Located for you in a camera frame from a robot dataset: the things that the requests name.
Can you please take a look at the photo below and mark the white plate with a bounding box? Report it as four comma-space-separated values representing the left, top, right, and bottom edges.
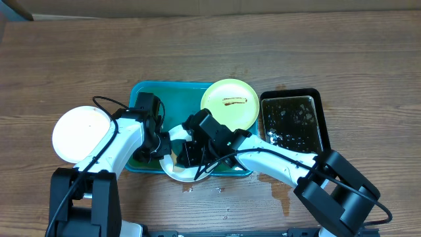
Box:
52, 106, 111, 163
159, 124, 210, 182

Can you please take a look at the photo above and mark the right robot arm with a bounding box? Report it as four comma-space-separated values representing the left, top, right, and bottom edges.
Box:
170, 126, 380, 236

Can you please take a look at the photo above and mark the black water tray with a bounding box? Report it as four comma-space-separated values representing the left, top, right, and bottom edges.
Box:
260, 88, 331, 154

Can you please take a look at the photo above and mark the light green plate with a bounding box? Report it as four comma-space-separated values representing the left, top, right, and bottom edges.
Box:
201, 78, 259, 131

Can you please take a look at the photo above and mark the white plate front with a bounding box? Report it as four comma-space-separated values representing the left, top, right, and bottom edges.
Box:
159, 124, 210, 182

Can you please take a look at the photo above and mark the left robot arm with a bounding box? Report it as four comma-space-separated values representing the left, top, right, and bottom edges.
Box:
45, 106, 169, 236

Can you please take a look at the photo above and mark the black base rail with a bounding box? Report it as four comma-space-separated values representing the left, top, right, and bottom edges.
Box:
141, 226, 381, 237

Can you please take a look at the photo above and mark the teal plastic tray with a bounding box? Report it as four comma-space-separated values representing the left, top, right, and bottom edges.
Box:
125, 81, 252, 177

